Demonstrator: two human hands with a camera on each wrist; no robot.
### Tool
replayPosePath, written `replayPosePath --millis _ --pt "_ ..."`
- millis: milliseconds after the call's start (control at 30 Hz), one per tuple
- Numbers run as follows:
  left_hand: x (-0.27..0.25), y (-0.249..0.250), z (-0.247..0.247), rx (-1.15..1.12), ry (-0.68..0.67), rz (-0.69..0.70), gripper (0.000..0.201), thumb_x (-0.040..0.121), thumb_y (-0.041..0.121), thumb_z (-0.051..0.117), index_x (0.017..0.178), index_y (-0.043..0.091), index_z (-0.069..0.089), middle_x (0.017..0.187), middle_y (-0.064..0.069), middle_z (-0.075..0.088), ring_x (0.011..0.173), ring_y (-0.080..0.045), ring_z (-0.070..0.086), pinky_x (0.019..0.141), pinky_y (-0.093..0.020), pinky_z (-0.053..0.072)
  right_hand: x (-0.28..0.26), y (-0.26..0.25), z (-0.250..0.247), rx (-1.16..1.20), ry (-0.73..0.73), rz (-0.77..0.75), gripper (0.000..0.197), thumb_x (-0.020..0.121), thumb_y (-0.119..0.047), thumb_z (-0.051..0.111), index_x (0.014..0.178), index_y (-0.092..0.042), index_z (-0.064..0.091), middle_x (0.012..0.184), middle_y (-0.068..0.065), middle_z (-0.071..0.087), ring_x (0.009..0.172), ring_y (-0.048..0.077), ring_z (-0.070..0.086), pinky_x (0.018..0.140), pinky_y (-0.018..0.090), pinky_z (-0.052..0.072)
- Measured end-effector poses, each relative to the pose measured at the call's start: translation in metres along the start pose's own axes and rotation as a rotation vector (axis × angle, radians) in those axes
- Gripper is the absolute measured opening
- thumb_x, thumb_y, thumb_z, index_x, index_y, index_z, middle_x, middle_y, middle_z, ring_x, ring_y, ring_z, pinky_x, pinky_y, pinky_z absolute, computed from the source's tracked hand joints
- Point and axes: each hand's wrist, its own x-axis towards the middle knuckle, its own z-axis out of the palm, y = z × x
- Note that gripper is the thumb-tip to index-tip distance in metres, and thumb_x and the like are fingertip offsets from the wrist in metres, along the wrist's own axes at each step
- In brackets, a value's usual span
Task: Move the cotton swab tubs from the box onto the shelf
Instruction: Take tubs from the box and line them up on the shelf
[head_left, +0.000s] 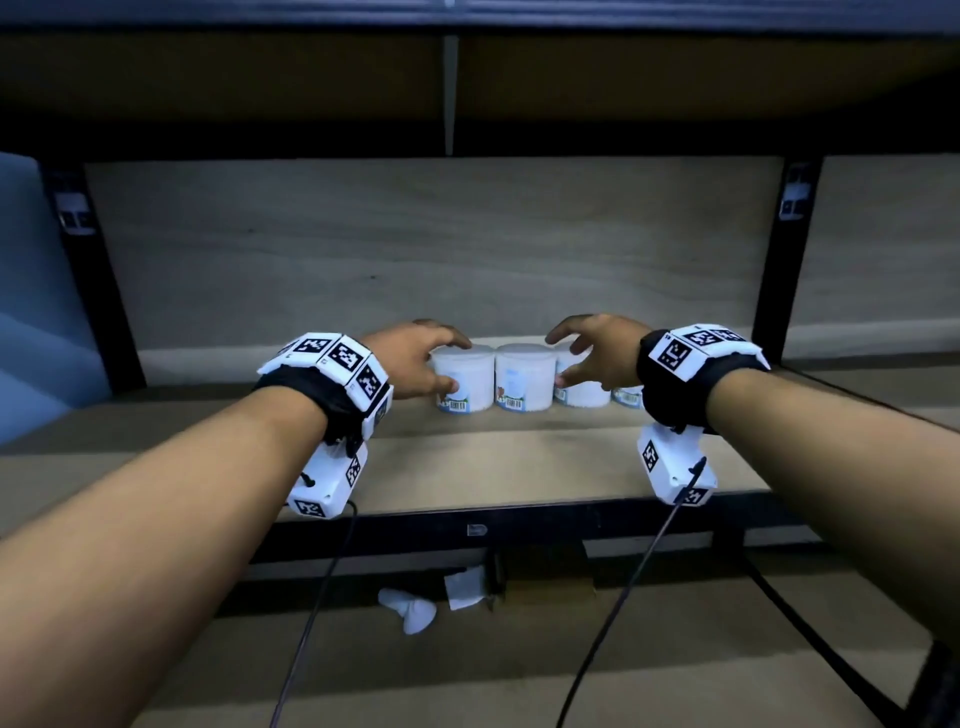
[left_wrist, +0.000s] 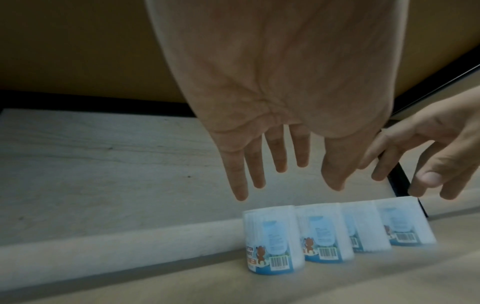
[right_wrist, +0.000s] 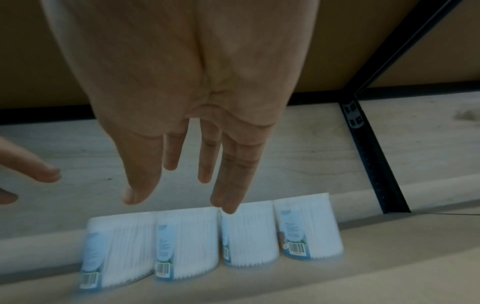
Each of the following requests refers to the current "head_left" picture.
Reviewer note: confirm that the person's left hand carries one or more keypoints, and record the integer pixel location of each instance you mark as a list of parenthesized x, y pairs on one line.
[(409, 360)]

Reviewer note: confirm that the black frame wooden shelf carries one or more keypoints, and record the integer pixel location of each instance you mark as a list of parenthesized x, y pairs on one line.
[(525, 465)]

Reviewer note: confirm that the black wristband with marker tags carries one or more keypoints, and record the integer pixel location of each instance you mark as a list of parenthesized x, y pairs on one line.
[(675, 390), (337, 356)]

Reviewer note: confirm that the white paper piece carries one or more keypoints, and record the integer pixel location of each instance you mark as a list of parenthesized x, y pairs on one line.
[(465, 589)]

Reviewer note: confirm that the person's left forearm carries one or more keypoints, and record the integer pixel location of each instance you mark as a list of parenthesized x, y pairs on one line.
[(150, 540)]

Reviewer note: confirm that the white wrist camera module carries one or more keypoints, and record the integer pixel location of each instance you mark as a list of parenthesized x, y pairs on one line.
[(322, 487), (671, 465)]

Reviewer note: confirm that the person's right hand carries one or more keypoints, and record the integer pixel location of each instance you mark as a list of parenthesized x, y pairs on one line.
[(611, 352)]

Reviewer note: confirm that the person's right forearm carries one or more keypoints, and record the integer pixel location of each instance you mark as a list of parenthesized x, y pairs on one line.
[(840, 465)]

